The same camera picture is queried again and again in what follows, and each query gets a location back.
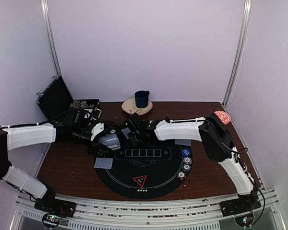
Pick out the blue playing card deck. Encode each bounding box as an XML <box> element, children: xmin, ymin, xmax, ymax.
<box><xmin>100</xmin><ymin>134</ymin><xmax>120</xmax><ymax>150</ymax></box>

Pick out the dealt card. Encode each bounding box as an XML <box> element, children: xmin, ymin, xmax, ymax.
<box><xmin>121</xmin><ymin>128</ymin><xmax>131</xmax><ymax>139</ymax></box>
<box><xmin>94</xmin><ymin>158</ymin><xmax>113</xmax><ymax>169</ymax></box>
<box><xmin>175</xmin><ymin>139</ymin><xmax>191</xmax><ymax>146</ymax></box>

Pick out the blue small blind button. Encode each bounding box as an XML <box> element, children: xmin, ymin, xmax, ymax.
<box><xmin>181</xmin><ymin>149</ymin><xmax>192</xmax><ymax>157</ymax></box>

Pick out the red triangle all-in marker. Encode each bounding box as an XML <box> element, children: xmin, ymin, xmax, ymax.
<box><xmin>132</xmin><ymin>175</ymin><xmax>147</xmax><ymax>188</ymax></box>

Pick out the blue ten poker chip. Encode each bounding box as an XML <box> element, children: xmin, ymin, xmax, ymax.
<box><xmin>183</xmin><ymin>157</ymin><xmax>192</xmax><ymax>164</ymax></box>

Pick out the green fifty poker chip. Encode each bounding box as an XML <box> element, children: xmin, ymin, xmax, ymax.
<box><xmin>182</xmin><ymin>164</ymin><xmax>191</xmax><ymax>172</ymax></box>

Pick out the orange hundred chip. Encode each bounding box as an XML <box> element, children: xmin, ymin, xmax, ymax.
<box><xmin>178</xmin><ymin>172</ymin><xmax>186</xmax><ymax>180</ymax></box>

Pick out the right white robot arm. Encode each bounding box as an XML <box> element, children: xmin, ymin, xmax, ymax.
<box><xmin>125</xmin><ymin>113</ymin><xmax>259</xmax><ymax>212</ymax></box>

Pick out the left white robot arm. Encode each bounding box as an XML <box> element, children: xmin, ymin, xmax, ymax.
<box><xmin>0</xmin><ymin>110</ymin><xmax>120</xmax><ymax>213</ymax></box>

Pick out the round black poker mat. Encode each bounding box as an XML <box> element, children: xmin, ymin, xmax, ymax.
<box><xmin>95</xmin><ymin>128</ymin><xmax>192</xmax><ymax>199</ymax></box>

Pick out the beige ceramic saucer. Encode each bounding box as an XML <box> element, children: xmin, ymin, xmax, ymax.
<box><xmin>121</xmin><ymin>97</ymin><xmax>153</xmax><ymax>115</ymax></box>

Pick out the dark blue mug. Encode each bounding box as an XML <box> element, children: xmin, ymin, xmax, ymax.
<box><xmin>134</xmin><ymin>91</ymin><xmax>150</xmax><ymax>108</ymax></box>

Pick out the black poker set case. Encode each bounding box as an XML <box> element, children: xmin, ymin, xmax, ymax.
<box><xmin>36</xmin><ymin>76</ymin><xmax>99</xmax><ymax>119</ymax></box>

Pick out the red patterned small bowl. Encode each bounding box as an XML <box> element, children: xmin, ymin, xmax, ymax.
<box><xmin>214</xmin><ymin>110</ymin><xmax>231</xmax><ymax>125</ymax></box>

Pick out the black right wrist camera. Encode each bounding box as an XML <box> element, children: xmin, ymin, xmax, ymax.
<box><xmin>125</xmin><ymin>113</ymin><xmax>149</xmax><ymax>132</ymax></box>

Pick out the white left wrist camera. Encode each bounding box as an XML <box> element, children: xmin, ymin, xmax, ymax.
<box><xmin>90</xmin><ymin>122</ymin><xmax>104</xmax><ymax>141</ymax></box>

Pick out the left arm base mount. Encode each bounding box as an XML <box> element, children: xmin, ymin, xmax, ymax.
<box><xmin>34</xmin><ymin>199</ymin><xmax>76</xmax><ymax>229</ymax></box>

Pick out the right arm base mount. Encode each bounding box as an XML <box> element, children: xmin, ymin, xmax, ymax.
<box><xmin>220</xmin><ymin>199</ymin><xmax>261</xmax><ymax>228</ymax></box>

